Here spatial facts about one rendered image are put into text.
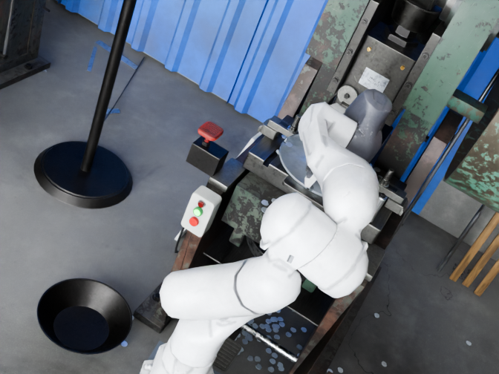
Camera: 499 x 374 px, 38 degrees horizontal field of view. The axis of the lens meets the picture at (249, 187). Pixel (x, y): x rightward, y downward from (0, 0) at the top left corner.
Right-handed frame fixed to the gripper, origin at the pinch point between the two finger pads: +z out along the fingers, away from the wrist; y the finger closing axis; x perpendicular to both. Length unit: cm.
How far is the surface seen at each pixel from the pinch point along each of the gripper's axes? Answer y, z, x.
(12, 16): -97, 97, 103
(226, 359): -3, 56, -36
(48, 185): -67, 98, 30
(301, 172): -0.9, 5.9, 4.3
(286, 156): -4.6, 8.1, 9.9
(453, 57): 20.6, -37.7, 19.5
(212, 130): -26.0, 12.6, 15.3
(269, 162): -5.8, 19.4, 13.6
